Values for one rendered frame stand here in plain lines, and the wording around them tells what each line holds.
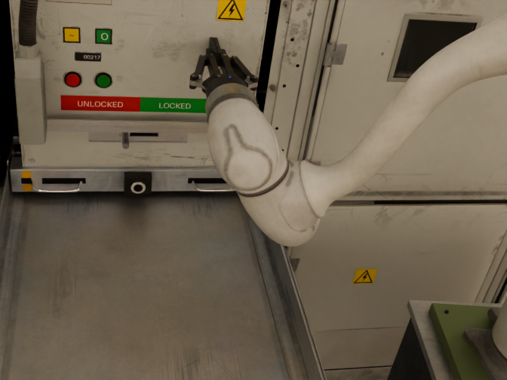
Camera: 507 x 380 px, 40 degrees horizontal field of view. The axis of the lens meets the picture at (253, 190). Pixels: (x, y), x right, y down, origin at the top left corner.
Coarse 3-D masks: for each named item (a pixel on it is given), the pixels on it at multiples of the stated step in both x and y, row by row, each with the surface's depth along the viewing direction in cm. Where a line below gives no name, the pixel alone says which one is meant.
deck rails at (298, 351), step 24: (24, 192) 155; (0, 216) 138; (0, 240) 138; (264, 240) 152; (0, 264) 136; (264, 264) 146; (0, 288) 131; (288, 288) 136; (0, 312) 127; (288, 312) 136; (0, 336) 122; (288, 336) 131; (0, 360) 118; (288, 360) 126; (312, 360) 120
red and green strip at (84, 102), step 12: (60, 96) 142; (72, 96) 142; (84, 96) 143; (96, 96) 143; (72, 108) 144; (84, 108) 144; (96, 108) 145; (108, 108) 145; (120, 108) 146; (132, 108) 146; (144, 108) 147; (156, 108) 147; (168, 108) 148; (180, 108) 148; (192, 108) 149; (204, 108) 149
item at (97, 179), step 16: (16, 160) 152; (16, 176) 150; (48, 176) 151; (64, 176) 152; (80, 176) 153; (96, 176) 154; (112, 176) 154; (160, 176) 157; (176, 176) 157; (192, 176) 158; (208, 176) 159
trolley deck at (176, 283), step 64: (0, 192) 154; (64, 192) 157; (192, 192) 163; (64, 256) 141; (128, 256) 143; (192, 256) 146; (256, 256) 148; (64, 320) 127; (128, 320) 129; (192, 320) 131; (256, 320) 134
